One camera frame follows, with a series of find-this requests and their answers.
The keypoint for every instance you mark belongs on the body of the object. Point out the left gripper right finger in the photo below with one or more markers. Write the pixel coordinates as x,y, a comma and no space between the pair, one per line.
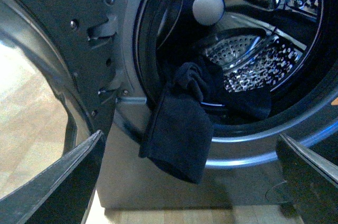
311,180

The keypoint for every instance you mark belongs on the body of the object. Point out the orange warning sticker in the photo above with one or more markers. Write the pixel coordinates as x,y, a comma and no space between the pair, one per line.
335,102

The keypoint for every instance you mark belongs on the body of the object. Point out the white drum centre knob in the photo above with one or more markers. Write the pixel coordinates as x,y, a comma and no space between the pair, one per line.
208,12

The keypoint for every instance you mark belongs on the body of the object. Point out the washing machine door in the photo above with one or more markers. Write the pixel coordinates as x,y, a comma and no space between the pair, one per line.
57,65

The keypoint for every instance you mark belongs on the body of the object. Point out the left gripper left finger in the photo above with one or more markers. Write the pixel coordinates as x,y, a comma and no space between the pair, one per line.
62,193

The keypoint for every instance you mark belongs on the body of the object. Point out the grey front-load washing machine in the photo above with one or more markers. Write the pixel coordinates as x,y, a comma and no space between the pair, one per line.
289,46

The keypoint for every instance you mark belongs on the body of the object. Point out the dark navy cloth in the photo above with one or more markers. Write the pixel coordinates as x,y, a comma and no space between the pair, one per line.
179,133

